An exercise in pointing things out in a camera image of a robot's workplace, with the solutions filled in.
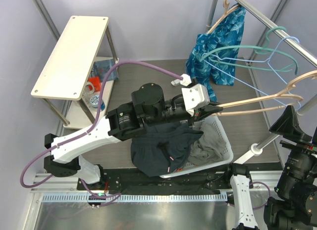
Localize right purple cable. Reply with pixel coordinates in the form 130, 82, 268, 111
226, 182, 271, 210

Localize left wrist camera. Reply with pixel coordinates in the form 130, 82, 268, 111
180, 74, 210, 117

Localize blue book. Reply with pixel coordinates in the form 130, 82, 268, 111
90, 58, 118, 82

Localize beige wooden hanger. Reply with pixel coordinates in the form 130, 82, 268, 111
206, 0, 241, 34

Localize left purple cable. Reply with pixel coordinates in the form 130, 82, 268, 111
20, 60, 185, 207

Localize white side shelf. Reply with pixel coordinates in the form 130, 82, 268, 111
31, 15, 119, 129

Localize metal clothes rack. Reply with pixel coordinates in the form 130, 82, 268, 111
170, 0, 317, 164

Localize purple cable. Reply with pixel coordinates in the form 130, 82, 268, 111
20, 60, 185, 207
226, 182, 271, 210

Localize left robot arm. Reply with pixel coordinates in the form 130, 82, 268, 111
44, 83, 223, 190

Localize dark navy shorts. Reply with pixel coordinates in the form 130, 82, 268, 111
130, 122, 203, 177

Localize blue floral shorts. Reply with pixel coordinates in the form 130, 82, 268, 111
185, 7, 246, 101

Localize white laundry basket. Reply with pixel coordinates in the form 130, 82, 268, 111
160, 116, 233, 179

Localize teal plastic hanger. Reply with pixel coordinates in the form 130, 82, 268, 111
200, 26, 299, 76

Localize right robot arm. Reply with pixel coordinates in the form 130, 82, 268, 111
223, 105, 317, 230

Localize grey cloth in basket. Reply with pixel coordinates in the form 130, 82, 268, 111
188, 123, 226, 166

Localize clear glass mug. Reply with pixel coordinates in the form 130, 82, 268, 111
82, 81, 95, 104

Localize red box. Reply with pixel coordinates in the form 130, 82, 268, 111
88, 77, 101, 92

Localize light blue hanger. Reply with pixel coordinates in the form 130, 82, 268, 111
204, 36, 303, 109

